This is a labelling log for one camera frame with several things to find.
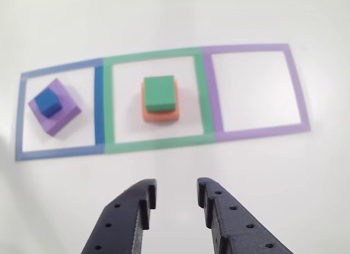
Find orange cube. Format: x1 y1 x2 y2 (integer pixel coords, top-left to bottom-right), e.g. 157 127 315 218
140 79 180 124

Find large purple cube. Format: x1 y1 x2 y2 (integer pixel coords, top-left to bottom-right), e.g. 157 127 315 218
27 78 83 138

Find green cube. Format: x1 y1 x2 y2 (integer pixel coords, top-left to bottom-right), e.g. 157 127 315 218
143 75 177 113

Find small blue cube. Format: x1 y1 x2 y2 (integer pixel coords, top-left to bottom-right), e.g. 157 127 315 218
34 88 62 119

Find green square frame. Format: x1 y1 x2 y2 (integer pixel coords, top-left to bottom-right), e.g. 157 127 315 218
103 46 217 155

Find blue square frame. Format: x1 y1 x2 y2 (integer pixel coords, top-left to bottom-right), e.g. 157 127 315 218
14 58 106 162

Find purple square frame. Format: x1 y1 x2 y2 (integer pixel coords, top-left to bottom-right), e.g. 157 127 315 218
201 43 311 144

